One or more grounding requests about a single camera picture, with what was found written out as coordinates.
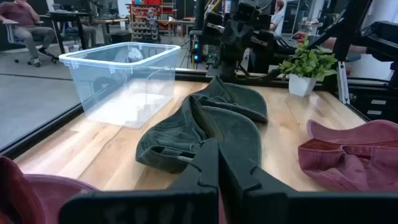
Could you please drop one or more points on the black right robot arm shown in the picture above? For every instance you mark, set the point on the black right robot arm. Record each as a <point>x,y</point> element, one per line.
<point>233,70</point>

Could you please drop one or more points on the red parts shelf rack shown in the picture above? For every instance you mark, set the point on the red parts shelf rack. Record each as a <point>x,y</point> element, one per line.
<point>146,18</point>

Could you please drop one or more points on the person's forearm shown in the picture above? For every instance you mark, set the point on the person's forearm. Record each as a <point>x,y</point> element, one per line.
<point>354,48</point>

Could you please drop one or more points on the black desk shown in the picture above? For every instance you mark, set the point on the black desk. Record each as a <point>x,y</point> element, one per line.
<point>66,15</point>

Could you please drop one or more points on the maroon baseball cap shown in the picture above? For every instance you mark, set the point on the maroon baseball cap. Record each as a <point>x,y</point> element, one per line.
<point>46,196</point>
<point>357,168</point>

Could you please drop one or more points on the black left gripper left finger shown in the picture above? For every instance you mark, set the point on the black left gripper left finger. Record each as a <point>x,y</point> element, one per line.
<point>192,205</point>

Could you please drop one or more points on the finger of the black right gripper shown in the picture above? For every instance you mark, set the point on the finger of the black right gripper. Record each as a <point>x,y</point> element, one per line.
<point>230,43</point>
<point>244,43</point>

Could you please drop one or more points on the white office chair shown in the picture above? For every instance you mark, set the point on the white office chair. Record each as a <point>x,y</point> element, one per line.
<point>9,31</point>

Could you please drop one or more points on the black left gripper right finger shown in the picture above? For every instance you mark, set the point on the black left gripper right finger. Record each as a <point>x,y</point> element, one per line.
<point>248,205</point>

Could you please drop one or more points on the dark green baseball cap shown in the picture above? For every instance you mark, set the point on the dark green baseball cap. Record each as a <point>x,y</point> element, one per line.
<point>230,130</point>

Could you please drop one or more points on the clear plastic bin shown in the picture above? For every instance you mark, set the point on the clear plastic bin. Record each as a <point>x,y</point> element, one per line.
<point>124,81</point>

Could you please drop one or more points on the green plant in white pot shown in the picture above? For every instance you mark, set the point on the green plant in white pot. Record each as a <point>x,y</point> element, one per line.
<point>300,85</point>

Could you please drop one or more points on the person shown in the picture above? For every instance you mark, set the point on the person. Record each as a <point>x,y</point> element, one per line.
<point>277,18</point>
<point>21,18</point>

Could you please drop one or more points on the black drawer cabinet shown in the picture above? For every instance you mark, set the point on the black drawer cabinet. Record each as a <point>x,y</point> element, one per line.
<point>376,105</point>

